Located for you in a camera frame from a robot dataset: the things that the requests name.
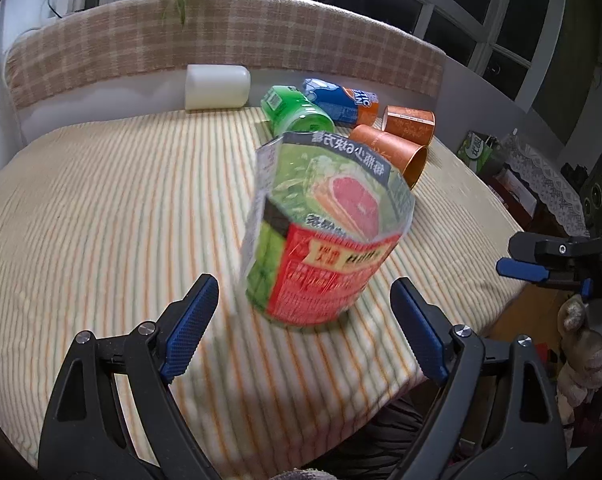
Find printed red green paper cup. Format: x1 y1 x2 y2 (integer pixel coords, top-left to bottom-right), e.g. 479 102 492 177
241 131 417 331

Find person's right hand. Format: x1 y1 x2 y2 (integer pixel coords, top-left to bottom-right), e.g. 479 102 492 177
556 294 602 411

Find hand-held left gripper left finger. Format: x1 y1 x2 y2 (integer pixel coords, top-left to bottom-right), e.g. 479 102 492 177
38 274 219 480

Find white power adapter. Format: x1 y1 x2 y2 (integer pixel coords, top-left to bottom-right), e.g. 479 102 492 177
46 0 88 18

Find striped cream blanket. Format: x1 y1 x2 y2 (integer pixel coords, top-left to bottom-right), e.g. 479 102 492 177
0 107 526 467

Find green carton box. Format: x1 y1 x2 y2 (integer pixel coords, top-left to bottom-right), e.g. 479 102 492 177
456 131 500 167

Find orange paper cup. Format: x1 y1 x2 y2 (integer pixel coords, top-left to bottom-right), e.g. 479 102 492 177
349 124 429 188
382 105 436 146

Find plaid beige cloth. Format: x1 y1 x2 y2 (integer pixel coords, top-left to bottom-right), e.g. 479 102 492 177
4 0 447 111

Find white lace cloth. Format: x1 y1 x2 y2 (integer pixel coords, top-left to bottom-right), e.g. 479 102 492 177
501 132 589 237

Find white plastic cup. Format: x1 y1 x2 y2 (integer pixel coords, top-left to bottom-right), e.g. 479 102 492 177
185 64 252 111

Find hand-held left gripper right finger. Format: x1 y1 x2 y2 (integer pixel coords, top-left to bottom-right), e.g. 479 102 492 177
390 276 569 480

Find blue orange printed cup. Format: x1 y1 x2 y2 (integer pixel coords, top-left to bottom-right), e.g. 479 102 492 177
301 78 380 127

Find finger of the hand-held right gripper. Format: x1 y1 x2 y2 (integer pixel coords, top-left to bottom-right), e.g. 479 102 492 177
551 270 594 303
497 232 602 283

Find dark striped cloth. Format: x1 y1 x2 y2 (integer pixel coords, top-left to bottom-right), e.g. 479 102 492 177
301 394 434 480

